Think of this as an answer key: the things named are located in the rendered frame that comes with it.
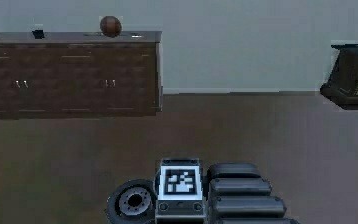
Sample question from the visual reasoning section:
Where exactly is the dark brown wooden sideboard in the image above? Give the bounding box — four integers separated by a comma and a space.
0, 30, 164, 120

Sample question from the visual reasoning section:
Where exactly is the dark brown shelf cabinet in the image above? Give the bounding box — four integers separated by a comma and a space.
319, 43, 358, 111

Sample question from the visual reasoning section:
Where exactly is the small black box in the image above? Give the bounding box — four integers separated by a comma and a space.
31, 29, 46, 40

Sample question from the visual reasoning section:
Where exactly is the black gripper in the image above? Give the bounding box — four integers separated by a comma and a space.
106, 178, 158, 224

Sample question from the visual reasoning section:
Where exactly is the brown basketball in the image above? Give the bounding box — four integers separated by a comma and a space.
99, 15, 123, 38

